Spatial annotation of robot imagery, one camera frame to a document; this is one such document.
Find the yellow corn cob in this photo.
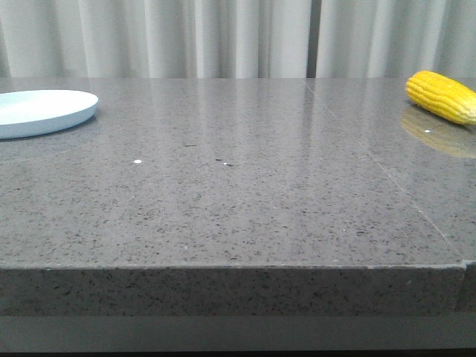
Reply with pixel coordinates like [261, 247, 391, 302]
[405, 70, 475, 126]

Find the light blue round plate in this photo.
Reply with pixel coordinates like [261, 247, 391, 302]
[1, 89, 99, 139]

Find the grey pleated curtain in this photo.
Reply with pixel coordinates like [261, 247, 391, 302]
[1, 1, 475, 78]

